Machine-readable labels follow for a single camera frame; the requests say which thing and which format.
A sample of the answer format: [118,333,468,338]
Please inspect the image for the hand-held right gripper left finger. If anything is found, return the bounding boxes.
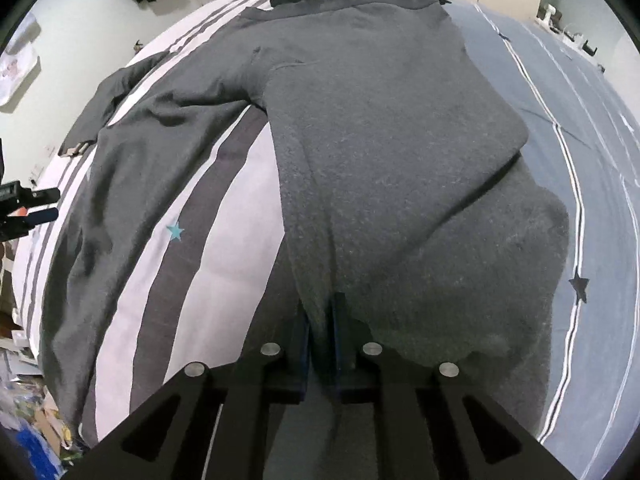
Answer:
[62,300,313,480]

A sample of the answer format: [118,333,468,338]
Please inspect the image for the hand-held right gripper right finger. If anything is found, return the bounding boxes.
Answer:
[327,292,576,480]

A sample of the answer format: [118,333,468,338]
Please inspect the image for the grey long-sleeve sweater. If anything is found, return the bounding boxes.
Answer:
[37,0,571,480]

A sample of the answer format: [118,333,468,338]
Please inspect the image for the striped bed duvet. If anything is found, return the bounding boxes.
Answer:
[12,0,640,480]

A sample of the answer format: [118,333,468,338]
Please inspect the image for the white tote bag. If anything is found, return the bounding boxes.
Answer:
[0,12,42,107]

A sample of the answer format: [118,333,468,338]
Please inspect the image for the dark small objects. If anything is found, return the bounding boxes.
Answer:
[560,25,607,72]

